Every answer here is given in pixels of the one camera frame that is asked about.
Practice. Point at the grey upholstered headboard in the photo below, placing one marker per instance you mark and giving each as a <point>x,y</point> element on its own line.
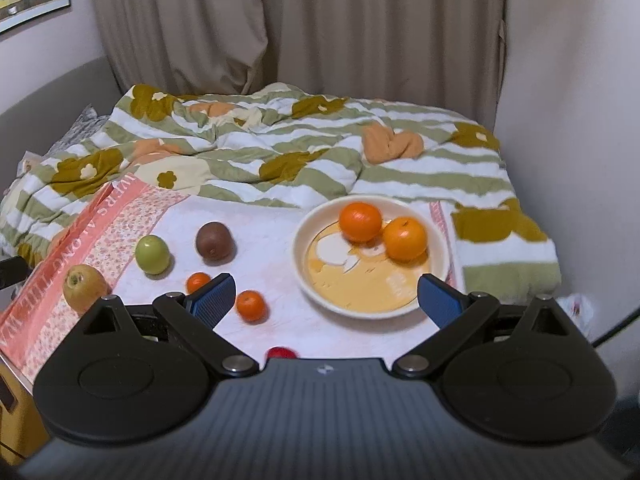
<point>50,92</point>

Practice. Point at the grey patterned pillow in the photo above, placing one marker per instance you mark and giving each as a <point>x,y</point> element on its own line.
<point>75,127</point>

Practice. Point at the white plastic bag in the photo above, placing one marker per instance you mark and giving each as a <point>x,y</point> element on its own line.
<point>575,312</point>

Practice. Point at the green apple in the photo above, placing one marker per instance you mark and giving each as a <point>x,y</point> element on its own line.
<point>152,255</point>

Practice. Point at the small tangerine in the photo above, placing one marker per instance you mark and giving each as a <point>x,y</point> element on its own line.
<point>197,282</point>
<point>250,306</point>

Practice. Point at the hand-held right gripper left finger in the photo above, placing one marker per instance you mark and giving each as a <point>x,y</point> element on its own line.
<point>215,297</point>

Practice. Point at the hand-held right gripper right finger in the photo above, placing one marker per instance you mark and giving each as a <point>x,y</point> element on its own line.
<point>437,302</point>

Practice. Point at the pink floral towel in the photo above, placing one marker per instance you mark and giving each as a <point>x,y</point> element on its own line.
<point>260,245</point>

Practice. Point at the large orange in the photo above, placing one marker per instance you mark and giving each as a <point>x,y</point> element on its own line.
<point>405,239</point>
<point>360,221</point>

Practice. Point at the small red fruit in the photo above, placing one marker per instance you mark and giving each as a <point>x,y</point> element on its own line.
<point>281,352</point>

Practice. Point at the yellow pear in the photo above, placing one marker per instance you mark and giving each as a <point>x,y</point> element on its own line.
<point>84,287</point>

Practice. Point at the cream bowl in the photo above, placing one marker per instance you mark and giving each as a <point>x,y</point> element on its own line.
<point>360,287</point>

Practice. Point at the green striped floral blanket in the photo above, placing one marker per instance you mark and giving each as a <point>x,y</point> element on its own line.
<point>300,130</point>

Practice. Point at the brown kiwi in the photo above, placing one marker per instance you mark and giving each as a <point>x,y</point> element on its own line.
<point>214,241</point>

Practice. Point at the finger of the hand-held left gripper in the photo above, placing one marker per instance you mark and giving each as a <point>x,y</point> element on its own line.
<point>11,271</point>

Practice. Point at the yellow wooden box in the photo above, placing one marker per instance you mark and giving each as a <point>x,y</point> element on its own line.
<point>17,410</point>

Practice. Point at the beige curtain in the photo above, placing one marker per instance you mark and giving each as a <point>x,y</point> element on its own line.
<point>300,25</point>

